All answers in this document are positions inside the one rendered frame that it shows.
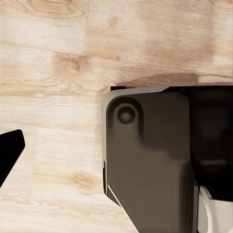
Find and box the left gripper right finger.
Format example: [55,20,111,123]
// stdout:
[217,129,233,168]

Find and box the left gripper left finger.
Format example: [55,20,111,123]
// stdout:
[0,129,25,187]

